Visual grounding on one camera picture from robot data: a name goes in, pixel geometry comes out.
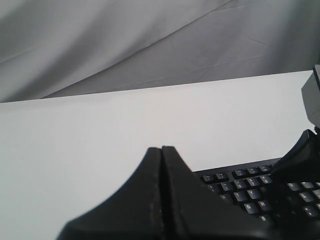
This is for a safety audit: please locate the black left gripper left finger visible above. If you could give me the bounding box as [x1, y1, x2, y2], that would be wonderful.
[57, 147, 163, 240]

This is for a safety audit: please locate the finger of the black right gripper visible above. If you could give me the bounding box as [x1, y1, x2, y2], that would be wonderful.
[271, 129, 320, 180]

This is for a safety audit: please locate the black acer keyboard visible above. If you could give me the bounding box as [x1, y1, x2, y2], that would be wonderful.
[195, 158, 320, 240]

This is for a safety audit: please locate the grey backdrop cloth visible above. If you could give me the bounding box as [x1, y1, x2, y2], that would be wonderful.
[0, 0, 320, 103]

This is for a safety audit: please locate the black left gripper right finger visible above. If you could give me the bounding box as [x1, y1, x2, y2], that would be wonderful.
[161, 146, 279, 240]

